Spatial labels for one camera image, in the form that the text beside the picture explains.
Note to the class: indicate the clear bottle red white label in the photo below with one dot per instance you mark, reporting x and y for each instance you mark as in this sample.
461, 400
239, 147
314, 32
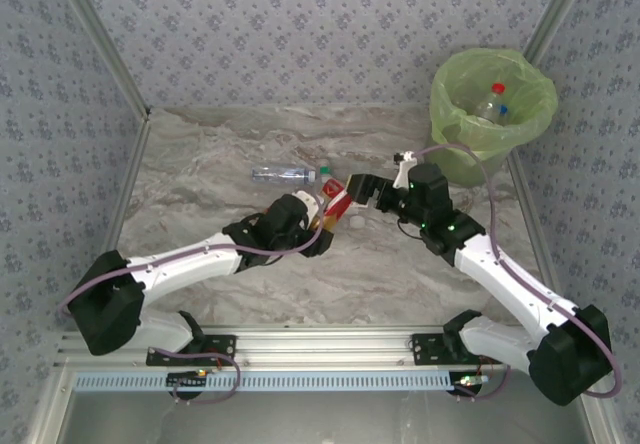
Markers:
335, 194

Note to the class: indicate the green-lined trash bin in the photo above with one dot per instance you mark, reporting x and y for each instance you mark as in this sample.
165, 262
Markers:
450, 109

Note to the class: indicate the clear bottle blue label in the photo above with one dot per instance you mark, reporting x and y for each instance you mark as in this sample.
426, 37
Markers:
282, 174

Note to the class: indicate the clear bottle green label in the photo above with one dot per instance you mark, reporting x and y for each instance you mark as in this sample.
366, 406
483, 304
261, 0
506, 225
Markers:
325, 169

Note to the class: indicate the green mesh bin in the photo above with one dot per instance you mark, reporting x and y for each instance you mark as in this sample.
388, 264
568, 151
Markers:
480, 170

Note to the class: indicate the grey metal base panel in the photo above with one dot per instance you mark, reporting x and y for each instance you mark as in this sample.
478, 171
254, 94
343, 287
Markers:
320, 419

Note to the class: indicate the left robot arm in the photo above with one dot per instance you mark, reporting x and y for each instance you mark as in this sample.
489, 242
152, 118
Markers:
175, 269

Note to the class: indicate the aluminium extrusion rail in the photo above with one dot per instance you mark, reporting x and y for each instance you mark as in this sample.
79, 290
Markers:
320, 346

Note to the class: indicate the clear bottle red cap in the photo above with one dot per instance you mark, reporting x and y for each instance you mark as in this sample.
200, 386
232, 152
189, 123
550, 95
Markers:
487, 106

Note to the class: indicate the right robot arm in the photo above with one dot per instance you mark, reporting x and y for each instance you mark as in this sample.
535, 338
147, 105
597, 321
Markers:
510, 276

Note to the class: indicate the small control board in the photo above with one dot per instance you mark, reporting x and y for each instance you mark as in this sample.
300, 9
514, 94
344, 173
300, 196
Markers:
470, 381
187, 379

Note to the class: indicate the aluminium frame post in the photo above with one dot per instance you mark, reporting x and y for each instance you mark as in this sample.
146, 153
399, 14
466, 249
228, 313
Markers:
100, 39
560, 9

